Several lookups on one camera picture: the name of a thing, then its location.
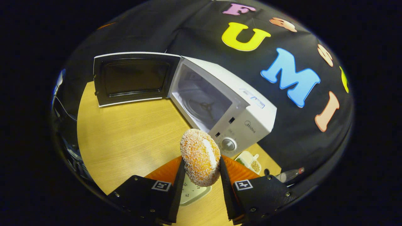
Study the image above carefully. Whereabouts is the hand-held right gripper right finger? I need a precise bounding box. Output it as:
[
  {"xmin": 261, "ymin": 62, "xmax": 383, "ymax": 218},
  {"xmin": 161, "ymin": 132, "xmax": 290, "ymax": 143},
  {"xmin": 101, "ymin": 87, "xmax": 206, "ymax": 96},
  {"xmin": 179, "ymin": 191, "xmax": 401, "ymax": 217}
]
[{"xmin": 220, "ymin": 155, "xmax": 297, "ymax": 225}]

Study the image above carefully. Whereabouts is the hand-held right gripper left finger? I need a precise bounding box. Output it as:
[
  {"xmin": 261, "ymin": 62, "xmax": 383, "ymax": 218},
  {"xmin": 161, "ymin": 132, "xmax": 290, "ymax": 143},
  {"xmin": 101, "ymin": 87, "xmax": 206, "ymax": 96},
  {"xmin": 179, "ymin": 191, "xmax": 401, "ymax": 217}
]
[{"xmin": 107, "ymin": 156, "xmax": 186, "ymax": 225}]

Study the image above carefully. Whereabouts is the sugar-coated round bun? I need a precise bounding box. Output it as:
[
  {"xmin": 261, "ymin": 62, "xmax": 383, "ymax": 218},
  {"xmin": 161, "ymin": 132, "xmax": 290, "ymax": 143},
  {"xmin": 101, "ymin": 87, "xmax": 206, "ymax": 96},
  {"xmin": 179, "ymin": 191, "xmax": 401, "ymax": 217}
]
[{"xmin": 180, "ymin": 129, "xmax": 221, "ymax": 187}]

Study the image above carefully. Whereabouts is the white microwave oven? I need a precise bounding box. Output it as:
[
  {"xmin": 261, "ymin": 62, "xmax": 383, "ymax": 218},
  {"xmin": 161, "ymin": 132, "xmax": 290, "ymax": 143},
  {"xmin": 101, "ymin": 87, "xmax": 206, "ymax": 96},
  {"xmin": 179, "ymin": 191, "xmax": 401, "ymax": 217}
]
[{"xmin": 93, "ymin": 52, "xmax": 277, "ymax": 157}]

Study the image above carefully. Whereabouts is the pale green rectangular plate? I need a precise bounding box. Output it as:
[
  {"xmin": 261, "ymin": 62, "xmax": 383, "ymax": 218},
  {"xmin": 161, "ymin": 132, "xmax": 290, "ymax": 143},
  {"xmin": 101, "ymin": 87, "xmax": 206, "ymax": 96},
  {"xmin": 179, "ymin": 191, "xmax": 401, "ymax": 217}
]
[{"xmin": 179, "ymin": 174, "xmax": 212, "ymax": 207}]

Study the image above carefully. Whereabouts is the white sectioned dish of beans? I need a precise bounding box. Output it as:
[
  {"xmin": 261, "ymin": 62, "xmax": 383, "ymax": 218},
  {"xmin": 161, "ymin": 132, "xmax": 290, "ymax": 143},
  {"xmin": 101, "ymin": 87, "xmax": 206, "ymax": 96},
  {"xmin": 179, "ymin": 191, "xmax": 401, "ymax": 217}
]
[{"xmin": 235, "ymin": 151, "xmax": 262, "ymax": 175}]

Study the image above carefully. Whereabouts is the clear plastic water bottle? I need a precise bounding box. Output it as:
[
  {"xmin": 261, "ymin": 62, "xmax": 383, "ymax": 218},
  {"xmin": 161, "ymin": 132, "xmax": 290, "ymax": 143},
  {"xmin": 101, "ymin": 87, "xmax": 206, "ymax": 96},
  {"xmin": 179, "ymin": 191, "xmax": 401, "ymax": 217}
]
[{"xmin": 276, "ymin": 167, "xmax": 305, "ymax": 183}]

